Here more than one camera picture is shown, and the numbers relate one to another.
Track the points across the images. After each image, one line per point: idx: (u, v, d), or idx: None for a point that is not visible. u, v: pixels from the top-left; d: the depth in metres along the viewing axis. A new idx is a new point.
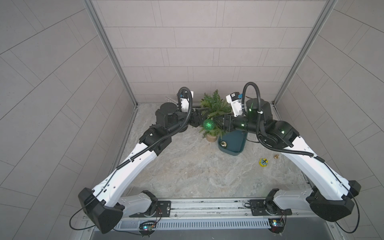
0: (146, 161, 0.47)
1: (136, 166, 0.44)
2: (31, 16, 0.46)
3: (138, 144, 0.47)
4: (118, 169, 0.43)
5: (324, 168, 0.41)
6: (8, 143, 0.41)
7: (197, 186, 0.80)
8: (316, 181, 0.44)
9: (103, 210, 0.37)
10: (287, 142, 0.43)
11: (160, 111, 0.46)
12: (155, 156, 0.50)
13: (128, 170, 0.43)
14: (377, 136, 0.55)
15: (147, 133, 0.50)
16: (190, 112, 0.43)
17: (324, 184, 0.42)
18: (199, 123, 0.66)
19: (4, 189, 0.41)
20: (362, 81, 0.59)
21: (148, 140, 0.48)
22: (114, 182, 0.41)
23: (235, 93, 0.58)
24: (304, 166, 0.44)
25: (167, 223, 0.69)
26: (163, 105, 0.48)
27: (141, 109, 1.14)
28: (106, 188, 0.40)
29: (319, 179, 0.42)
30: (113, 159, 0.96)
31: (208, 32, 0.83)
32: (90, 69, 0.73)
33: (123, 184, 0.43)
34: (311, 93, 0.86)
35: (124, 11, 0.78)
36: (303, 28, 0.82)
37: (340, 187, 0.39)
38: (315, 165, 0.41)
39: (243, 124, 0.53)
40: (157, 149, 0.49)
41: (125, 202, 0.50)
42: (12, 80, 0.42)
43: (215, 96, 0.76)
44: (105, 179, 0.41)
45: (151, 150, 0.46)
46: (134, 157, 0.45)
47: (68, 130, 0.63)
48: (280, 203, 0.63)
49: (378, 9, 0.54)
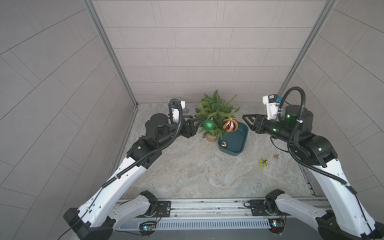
0: (134, 176, 0.46)
1: (124, 183, 0.43)
2: (31, 16, 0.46)
3: (125, 158, 0.45)
4: (103, 187, 0.41)
5: (352, 202, 0.37)
6: (8, 143, 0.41)
7: (198, 187, 0.80)
8: (338, 210, 0.40)
9: (87, 232, 0.35)
10: (319, 160, 0.39)
11: (150, 123, 0.44)
12: (144, 170, 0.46)
13: (115, 189, 0.41)
14: (377, 136, 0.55)
15: (135, 145, 0.47)
16: (181, 122, 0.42)
17: (345, 215, 0.38)
18: (192, 134, 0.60)
19: (4, 189, 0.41)
20: (362, 81, 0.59)
21: (136, 154, 0.46)
22: (100, 201, 0.39)
23: (273, 96, 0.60)
24: (331, 193, 0.40)
25: (167, 223, 0.69)
26: (152, 117, 0.46)
27: (141, 109, 1.14)
28: (91, 209, 0.38)
29: (342, 210, 0.39)
30: (113, 159, 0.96)
31: (208, 32, 0.83)
32: (90, 69, 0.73)
33: (110, 202, 0.41)
34: (311, 93, 0.86)
35: (124, 11, 0.78)
36: (303, 29, 0.82)
37: (363, 225, 0.36)
38: (343, 196, 0.38)
39: (275, 129, 0.50)
40: (146, 163, 0.47)
41: (118, 214, 0.49)
42: (12, 80, 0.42)
43: (215, 96, 0.76)
44: (91, 198, 0.40)
45: (138, 165, 0.44)
46: (120, 174, 0.43)
47: (68, 130, 0.63)
48: (281, 205, 0.63)
49: (378, 9, 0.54)
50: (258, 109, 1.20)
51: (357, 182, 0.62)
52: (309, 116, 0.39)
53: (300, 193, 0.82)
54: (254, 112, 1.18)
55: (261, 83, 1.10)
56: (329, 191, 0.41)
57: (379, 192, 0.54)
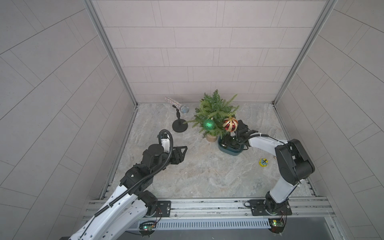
0: (127, 203, 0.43)
1: (115, 211, 0.46)
2: (31, 15, 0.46)
3: (118, 186, 0.48)
4: (96, 216, 0.43)
5: (267, 138, 0.60)
6: (8, 143, 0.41)
7: (197, 186, 0.80)
8: (266, 148, 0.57)
9: None
10: (247, 137, 0.72)
11: (147, 151, 0.51)
12: (136, 198, 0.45)
13: (106, 218, 0.44)
14: (377, 136, 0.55)
15: (129, 173, 0.51)
16: (171, 151, 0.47)
17: (268, 147, 0.60)
18: (181, 160, 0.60)
19: (4, 190, 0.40)
20: (361, 81, 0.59)
21: (129, 182, 0.49)
22: (91, 230, 0.42)
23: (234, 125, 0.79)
24: (259, 144, 0.66)
25: (167, 223, 0.69)
26: (151, 144, 0.54)
27: (141, 109, 1.14)
28: (83, 238, 0.41)
29: (266, 146, 0.61)
30: (113, 158, 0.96)
31: (208, 32, 0.83)
32: (90, 70, 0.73)
33: (102, 231, 0.44)
34: (311, 93, 0.85)
35: (124, 11, 0.78)
36: (303, 28, 0.82)
37: (276, 142, 0.55)
38: (259, 137, 0.64)
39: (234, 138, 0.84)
40: (138, 191, 0.50)
41: (107, 235, 0.49)
42: (12, 80, 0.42)
43: (215, 96, 0.76)
44: (83, 227, 0.42)
45: (130, 193, 0.47)
46: (111, 203, 0.46)
47: (68, 130, 0.63)
48: (276, 196, 0.64)
49: (377, 9, 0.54)
50: (258, 109, 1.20)
51: (357, 182, 0.62)
52: (241, 121, 0.78)
53: (300, 193, 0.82)
54: (254, 112, 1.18)
55: (261, 83, 1.10)
56: (256, 143, 0.67)
57: (379, 192, 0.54)
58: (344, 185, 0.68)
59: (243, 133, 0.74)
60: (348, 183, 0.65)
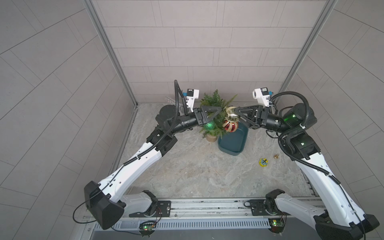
0: (153, 159, 0.49)
1: (143, 164, 0.46)
2: (31, 15, 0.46)
3: (145, 142, 0.49)
4: (124, 165, 0.44)
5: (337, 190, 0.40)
6: (8, 143, 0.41)
7: (197, 186, 0.80)
8: (328, 202, 0.42)
9: (107, 204, 0.38)
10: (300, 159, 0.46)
11: (160, 116, 0.46)
12: (160, 156, 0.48)
13: (135, 168, 0.44)
14: (377, 136, 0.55)
15: (154, 133, 0.52)
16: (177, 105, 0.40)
17: (333, 205, 0.40)
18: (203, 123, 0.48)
19: (5, 189, 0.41)
20: (362, 81, 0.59)
21: (154, 140, 0.50)
22: (120, 177, 0.42)
23: (266, 89, 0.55)
24: (321, 187, 0.43)
25: (167, 223, 0.69)
26: (164, 108, 0.47)
27: (141, 109, 1.14)
28: (111, 183, 0.41)
29: (330, 201, 0.41)
30: (113, 158, 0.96)
31: (208, 32, 0.83)
32: (90, 69, 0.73)
33: (128, 181, 0.44)
34: (311, 93, 0.86)
35: (124, 11, 0.78)
36: (304, 28, 0.82)
37: (350, 213, 0.37)
38: (328, 184, 0.41)
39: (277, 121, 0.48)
40: (162, 150, 0.50)
41: (126, 199, 0.50)
42: (12, 80, 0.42)
43: (215, 96, 0.76)
44: (112, 174, 0.43)
45: (157, 149, 0.48)
46: (141, 154, 0.47)
47: (68, 130, 0.63)
48: (280, 204, 0.63)
49: (377, 9, 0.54)
50: None
51: (358, 182, 0.62)
52: (313, 120, 0.40)
53: (300, 193, 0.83)
54: None
55: (261, 83, 1.10)
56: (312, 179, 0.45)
57: (379, 192, 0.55)
58: (345, 185, 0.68)
59: (295, 140, 0.46)
60: (348, 183, 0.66)
